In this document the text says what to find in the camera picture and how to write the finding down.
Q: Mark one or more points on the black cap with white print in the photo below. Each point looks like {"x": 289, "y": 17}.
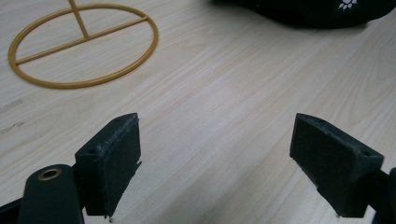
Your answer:
{"x": 311, "y": 12}

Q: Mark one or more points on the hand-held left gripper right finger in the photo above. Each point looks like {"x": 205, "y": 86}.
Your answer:
{"x": 333, "y": 168}

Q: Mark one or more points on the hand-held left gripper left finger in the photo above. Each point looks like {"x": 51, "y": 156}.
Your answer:
{"x": 109, "y": 168}

